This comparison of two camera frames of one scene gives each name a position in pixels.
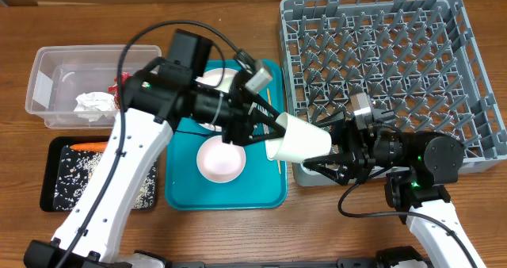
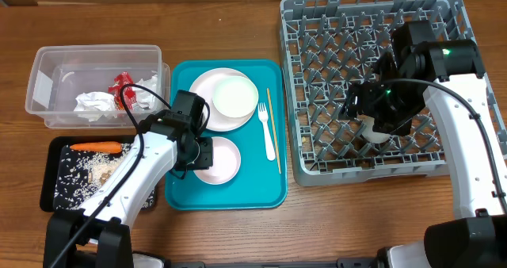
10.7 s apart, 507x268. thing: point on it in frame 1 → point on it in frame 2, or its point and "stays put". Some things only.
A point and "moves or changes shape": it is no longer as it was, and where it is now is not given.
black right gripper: x=360 y=142 → x=375 y=96
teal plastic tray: x=262 y=185 stays put
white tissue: x=94 y=105 stays put
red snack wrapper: x=115 y=89 stays put
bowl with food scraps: x=220 y=162 stays put
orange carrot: x=97 y=147 stays put
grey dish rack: x=414 y=51 stays put
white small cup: x=302 y=141 moves or changes shape
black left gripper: x=242 y=127 → x=206 y=162
